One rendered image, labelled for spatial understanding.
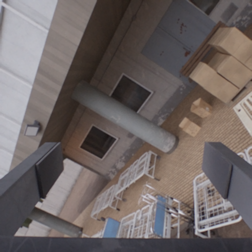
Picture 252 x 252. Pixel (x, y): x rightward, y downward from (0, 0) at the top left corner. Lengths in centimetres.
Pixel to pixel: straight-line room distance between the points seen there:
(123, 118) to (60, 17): 285
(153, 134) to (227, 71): 240
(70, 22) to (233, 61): 317
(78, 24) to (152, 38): 358
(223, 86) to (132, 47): 337
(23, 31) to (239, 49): 416
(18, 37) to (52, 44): 96
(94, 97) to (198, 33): 374
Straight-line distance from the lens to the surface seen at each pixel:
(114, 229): 538
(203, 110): 505
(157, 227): 356
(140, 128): 514
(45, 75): 377
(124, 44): 661
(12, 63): 459
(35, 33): 409
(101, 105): 498
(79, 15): 326
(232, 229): 335
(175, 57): 658
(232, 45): 437
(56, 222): 1119
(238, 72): 453
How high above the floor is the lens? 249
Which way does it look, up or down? 10 degrees down
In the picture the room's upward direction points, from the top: 60 degrees counter-clockwise
